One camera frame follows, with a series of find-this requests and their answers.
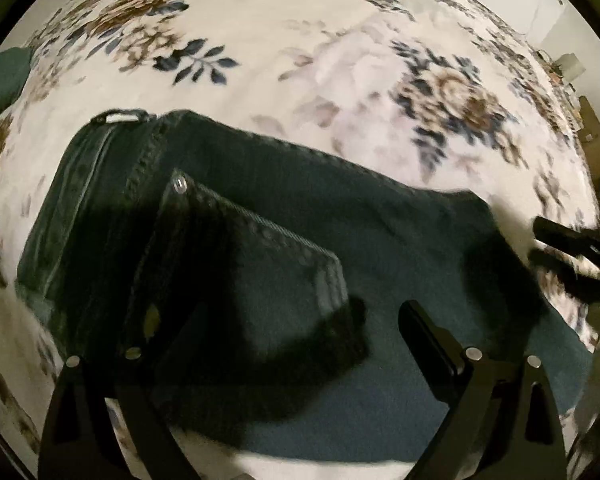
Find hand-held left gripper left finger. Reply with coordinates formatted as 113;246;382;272
37;301;207;480

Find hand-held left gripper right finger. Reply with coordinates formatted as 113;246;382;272
397;300;569;480

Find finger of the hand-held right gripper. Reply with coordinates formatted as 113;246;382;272
527;250;600;302
532;216;600;257

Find dark green denim pants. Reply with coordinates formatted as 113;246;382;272
15;107;597;466

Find brown cardboard box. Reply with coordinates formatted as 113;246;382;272
578;95;600;186

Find white floral blanket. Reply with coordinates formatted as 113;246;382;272
0;0;600;480

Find green cloth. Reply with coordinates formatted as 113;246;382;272
0;47;32;117

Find white wall socket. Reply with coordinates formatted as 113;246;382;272
555;53;587;82

